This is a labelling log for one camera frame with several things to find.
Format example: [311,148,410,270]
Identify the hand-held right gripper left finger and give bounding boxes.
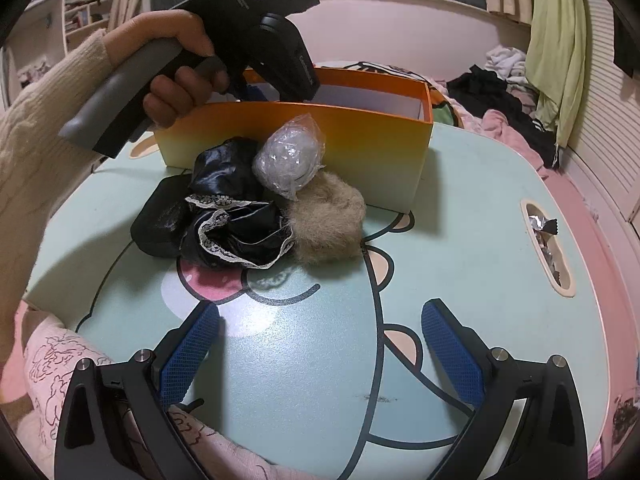
[54,301,222,480]

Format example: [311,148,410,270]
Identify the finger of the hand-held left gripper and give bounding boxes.
[234,76,268,104]

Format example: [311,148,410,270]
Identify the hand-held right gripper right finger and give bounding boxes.
[421,298,590,480]

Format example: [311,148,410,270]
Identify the orange cardboard box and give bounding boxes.
[152,67,435,214]

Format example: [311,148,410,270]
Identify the person's left forearm cream sleeve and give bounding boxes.
[0,27,120,313]

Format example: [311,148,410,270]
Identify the mint green cartoon desktop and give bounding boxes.
[25,122,624,467]

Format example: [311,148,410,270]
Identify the person's left hand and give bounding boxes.
[106,10,232,131]

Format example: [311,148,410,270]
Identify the clear plastic wrapped ball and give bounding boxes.
[251,114,327,201]

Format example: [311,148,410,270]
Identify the black satin lace cloth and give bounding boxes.
[180,136,297,270]

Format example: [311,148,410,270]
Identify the black pouch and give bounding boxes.
[131,176,197,259]

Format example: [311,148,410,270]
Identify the beige fur pom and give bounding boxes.
[282,170,368,264]

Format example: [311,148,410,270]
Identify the pink floral quilt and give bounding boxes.
[0,300,281,480]

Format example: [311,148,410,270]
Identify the silver foil wrapper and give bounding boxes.
[527,212,559,237]

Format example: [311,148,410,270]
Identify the pink bed sheet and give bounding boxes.
[537,165,633,321]

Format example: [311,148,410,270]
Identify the white bookshelf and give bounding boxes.
[61,0,122,52]

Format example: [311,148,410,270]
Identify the black clothes pile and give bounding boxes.
[445,65,559,169]

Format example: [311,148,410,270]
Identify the pink crumpled garment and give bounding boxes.
[460,109,547,173]

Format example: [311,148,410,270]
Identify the white crumpled clothes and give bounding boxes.
[485,46,529,84]

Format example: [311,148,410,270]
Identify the white louvered closet door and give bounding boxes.
[559,0,640,243]

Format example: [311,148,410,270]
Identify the light green hanging garment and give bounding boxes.
[525,0,589,151]

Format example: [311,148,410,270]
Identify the black hanging garment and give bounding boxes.
[612,4,640,82]

